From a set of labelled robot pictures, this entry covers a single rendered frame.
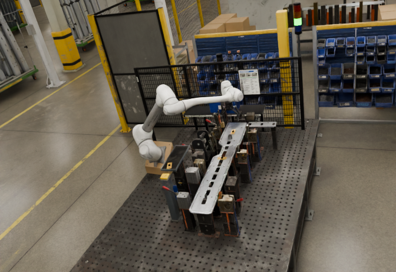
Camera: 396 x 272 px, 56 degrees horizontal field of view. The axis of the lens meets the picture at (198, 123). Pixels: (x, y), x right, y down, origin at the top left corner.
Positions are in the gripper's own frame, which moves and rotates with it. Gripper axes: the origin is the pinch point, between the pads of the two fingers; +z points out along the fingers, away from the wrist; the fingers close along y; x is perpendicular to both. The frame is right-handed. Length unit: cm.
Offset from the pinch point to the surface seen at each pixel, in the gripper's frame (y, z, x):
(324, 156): 85, 114, 105
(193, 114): -53, 10, 33
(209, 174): -5, 14, -71
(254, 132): 23.3, 9.8, -8.4
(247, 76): 9, -24, 54
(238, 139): 9.1, 13.7, -15.1
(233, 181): 19, 11, -83
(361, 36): 129, -20, 173
